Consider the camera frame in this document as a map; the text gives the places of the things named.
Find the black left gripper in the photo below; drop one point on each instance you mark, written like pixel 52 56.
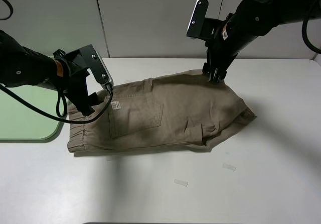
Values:
pixel 71 83

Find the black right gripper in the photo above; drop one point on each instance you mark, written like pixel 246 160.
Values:
pixel 224 40

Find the khaki shorts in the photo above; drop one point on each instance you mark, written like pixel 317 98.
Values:
pixel 172 111

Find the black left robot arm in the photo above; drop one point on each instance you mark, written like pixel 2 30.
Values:
pixel 23 66

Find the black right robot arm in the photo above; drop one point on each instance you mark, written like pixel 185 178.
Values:
pixel 253 19

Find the green plastic tray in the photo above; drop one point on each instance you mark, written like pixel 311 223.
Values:
pixel 20 124

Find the clear tape strip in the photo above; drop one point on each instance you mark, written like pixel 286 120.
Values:
pixel 230 167
pixel 181 182

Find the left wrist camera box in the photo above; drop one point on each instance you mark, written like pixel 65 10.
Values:
pixel 90 59

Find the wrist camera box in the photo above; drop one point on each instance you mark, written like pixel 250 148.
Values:
pixel 201 27
pixel 90 59

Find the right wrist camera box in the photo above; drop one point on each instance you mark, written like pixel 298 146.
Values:
pixel 201 27

